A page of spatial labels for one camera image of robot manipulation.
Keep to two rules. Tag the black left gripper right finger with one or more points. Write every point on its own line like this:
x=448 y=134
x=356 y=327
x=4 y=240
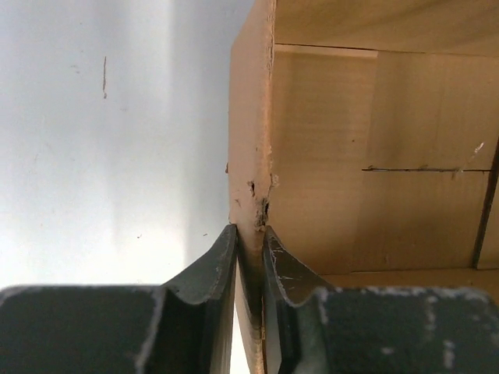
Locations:
x=312 y=326

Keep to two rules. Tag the brown cardboard express box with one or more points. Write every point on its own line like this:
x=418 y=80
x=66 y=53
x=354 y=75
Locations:
x=365 y=135

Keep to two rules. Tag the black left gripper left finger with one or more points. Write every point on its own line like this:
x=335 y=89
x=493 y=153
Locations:
x=181 y=326

